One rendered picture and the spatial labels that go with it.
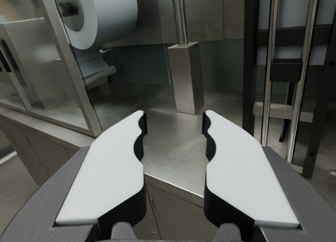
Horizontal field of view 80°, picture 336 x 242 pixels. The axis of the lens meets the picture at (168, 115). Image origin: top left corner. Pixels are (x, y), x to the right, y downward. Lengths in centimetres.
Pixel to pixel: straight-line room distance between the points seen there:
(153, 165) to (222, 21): 66
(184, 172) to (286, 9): 43
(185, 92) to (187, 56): 14
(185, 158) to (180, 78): 33
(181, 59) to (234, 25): 29
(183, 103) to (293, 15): 51
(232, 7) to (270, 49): 51
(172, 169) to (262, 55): 36
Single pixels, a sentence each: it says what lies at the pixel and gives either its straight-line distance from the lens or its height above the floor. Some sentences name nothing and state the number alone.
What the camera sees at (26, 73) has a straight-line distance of 113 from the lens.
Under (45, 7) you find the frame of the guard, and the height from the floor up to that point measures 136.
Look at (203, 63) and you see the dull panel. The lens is 105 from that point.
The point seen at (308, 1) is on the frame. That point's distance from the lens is 48.
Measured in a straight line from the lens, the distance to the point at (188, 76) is 78.
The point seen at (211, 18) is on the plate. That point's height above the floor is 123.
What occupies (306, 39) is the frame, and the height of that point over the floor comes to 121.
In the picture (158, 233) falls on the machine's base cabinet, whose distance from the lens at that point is 91.
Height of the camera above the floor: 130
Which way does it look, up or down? 27 degrees down
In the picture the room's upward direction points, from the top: 10 degrees counter-clockwise
